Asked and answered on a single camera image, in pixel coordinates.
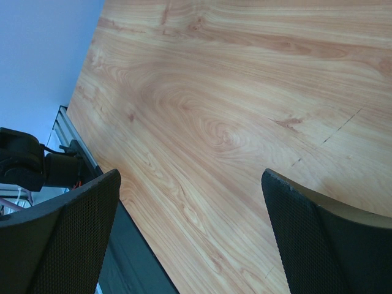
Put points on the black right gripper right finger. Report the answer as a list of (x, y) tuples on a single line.
[(327, 246)]

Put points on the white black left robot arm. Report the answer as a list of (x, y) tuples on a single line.
[(31, 165)]

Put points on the aluminium front frame rail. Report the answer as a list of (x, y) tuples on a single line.
[(63, 133)]

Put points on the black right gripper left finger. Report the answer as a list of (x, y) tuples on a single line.
[(59, 245)]

